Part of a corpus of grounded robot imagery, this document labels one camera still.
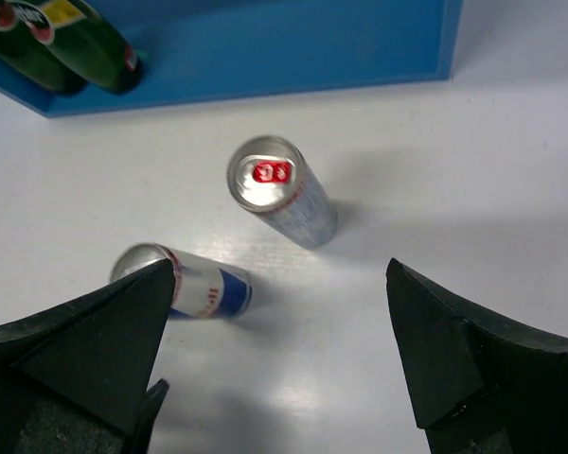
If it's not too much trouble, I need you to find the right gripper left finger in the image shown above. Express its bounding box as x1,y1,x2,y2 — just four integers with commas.
0,259,175,453

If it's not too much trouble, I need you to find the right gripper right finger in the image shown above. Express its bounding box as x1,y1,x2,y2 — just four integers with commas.
386,259,568,453

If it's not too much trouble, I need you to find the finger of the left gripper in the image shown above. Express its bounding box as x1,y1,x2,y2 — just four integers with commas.
127,378,169,454

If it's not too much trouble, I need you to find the silver blue can front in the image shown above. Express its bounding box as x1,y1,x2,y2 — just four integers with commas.
110,243,252,320

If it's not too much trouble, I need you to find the silver blue can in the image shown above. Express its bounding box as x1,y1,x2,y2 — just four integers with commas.
110,243,252,320
226,135,338,250

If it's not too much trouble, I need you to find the green bottle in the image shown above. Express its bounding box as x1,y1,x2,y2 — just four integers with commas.
27,1,143,94
0,1,87,96

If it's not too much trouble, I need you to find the blue and yellow shelf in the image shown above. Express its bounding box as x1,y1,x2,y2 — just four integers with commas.
0,1,463,117

